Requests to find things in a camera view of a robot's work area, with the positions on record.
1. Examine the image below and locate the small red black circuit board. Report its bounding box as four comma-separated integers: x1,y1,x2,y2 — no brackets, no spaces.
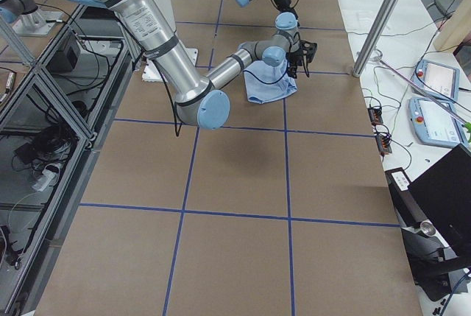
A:
367,107,383,125

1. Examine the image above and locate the aluminium frame post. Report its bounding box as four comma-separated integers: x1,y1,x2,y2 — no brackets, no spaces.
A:
353,0,398,77

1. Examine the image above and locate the black laptop computer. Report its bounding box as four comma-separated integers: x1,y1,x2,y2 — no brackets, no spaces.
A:
385,144,470,301

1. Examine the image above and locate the lower blue teach pendant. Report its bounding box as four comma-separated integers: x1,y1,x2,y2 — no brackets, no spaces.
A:
408,96,467,148

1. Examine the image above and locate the upper blue teach pendant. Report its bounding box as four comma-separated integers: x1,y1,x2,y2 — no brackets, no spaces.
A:
412,60,460,101

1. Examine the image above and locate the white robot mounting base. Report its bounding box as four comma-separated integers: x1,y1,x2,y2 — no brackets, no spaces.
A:
142,0,180,82

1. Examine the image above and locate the blue teach pendant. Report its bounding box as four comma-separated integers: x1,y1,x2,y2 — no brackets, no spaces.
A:
412,60,460,101
408,96,467,148

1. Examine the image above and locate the light blue t-shirt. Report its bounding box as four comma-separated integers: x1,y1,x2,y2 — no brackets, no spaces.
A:
244,60,298,105

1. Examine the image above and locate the aluminium frame side rack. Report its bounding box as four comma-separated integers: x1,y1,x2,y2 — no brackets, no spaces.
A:
1,5,140,315

